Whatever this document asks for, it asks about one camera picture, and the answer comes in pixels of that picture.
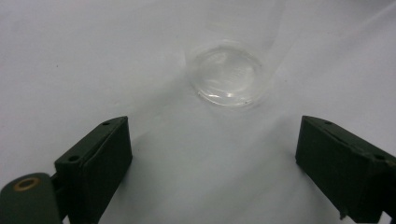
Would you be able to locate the clear glass cup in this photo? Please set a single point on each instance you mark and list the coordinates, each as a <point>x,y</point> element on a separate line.
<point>229,77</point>

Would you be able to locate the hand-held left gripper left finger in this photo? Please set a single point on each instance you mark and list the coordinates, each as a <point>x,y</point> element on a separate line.
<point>93,168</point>

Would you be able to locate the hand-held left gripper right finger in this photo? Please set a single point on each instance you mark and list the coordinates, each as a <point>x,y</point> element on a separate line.
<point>345,165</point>

